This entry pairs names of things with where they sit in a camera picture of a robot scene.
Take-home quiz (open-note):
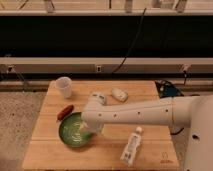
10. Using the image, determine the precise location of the green ceramic bowl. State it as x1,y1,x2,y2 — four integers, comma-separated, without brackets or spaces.
58,112,93,148

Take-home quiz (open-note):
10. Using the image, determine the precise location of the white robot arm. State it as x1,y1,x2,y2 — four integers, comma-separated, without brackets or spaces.
81,92,213,171

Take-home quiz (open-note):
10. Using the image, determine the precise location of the brown sausage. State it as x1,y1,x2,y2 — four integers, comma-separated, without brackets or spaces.
57,105,74,121

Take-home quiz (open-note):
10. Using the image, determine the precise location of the translucent plastic cup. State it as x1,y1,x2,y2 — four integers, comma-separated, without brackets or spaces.
55,77,72,98

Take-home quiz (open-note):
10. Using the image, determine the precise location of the white computer mouse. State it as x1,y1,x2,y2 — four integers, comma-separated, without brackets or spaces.
111,88,128,102

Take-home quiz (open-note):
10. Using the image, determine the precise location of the white plastic bottle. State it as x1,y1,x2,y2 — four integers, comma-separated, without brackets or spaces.
120,127,143,165

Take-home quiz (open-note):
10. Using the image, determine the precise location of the blue black device on floor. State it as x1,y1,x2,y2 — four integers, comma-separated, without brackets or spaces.
156,80,183,98

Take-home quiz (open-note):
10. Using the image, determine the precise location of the white wall outlet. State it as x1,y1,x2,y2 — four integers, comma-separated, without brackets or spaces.
97,66,102,73

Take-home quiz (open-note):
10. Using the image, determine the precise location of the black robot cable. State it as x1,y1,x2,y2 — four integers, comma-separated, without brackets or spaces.
170,127,184,136

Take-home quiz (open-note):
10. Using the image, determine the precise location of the right wall outlet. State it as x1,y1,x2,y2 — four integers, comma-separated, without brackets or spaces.
181,64,190,73

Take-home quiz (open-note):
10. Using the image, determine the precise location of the black hanging cable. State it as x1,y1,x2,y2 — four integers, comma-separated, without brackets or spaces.
111,7,148,74

